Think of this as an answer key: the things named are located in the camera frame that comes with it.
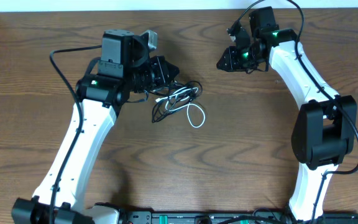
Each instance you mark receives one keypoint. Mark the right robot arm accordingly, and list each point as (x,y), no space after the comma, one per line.
(325,129)

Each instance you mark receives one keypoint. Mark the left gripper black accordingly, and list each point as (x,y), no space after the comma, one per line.
(164,75)

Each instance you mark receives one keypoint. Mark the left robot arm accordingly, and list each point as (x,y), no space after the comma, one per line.
(125,66)

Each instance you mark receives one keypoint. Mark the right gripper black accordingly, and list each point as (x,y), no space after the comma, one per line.
(231,65)

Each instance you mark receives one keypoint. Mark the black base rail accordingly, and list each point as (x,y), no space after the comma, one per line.
(216,217)

